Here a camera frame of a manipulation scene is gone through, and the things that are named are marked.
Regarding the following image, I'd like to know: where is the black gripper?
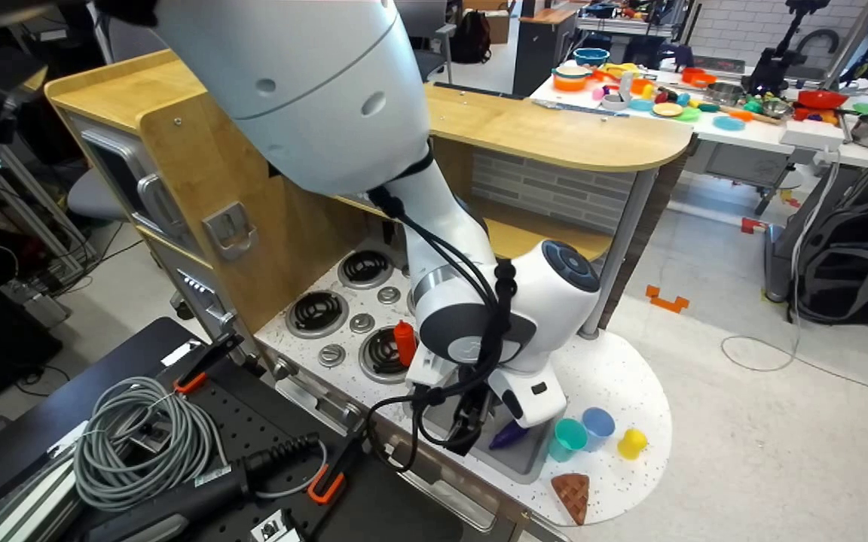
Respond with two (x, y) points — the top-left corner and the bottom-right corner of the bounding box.
(439, 383), (497, 456)

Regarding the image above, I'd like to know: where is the green plastic cup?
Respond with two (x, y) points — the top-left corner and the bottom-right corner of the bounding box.
(547, 415), (595, 462)

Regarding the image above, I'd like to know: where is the grey toy sink basin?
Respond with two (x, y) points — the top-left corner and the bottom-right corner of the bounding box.
(418, 397), (560, 486)

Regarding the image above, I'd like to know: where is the yellow plastic cup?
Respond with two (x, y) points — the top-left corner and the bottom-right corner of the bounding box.
(614, 424), (650, 462)

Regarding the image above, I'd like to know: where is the toy pizza slice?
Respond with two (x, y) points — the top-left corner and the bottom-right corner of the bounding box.
(547, 470), (595, 531)

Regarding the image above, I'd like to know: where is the orange black clamp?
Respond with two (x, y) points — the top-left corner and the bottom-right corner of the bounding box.
(172, 333), (247, 397)
(304, 417), (372, 508)

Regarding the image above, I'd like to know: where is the black perforated work table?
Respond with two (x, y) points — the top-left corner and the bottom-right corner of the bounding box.
(0, 312), (475, 542)

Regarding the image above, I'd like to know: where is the grey kitchen support pole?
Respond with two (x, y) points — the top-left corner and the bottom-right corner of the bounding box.
(581, 165), (664, 339)

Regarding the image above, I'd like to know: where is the wooden toy kitchen unit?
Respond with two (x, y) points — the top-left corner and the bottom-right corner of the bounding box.
(42, 48), (699, 531)

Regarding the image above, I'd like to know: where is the small black backpack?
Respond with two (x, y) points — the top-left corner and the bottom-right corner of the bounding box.
(448, 9), (493, 65)

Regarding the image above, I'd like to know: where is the grey office chair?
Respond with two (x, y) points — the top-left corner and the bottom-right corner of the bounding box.
(398, 0), (458, 85)

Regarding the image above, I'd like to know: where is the white table with toys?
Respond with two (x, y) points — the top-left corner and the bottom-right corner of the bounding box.
(527, 58), (868, 220)

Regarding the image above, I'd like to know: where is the black grey backpack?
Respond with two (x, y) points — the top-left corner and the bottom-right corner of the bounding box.
(785, 194), (868, 328)

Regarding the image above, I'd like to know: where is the grey toy oven door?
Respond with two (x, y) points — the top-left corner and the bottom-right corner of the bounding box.
(66, 117), (195, 251)

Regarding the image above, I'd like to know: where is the red bowl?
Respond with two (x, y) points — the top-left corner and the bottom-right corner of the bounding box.
(793, 88), (851, 113)

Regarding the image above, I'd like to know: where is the black stand on table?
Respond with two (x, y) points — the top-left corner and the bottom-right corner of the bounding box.
(741, 0), (831, 98)

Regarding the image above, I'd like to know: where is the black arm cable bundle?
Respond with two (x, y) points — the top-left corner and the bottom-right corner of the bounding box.
(365, 184), (518, 475)

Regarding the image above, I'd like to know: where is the orange floor bracket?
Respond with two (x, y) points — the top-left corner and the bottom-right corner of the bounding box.
(642, 282), (694, 315)

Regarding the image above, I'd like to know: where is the white floor cable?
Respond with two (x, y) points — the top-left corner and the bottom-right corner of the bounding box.
(718, 328), (803, 377)

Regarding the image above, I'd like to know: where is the grey wall hook plate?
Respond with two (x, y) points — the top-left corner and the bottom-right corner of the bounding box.
(202, 201), (257, 265)

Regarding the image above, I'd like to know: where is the coiled grey cable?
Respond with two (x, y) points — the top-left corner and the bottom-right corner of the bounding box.
(71, 374), (231, 516)

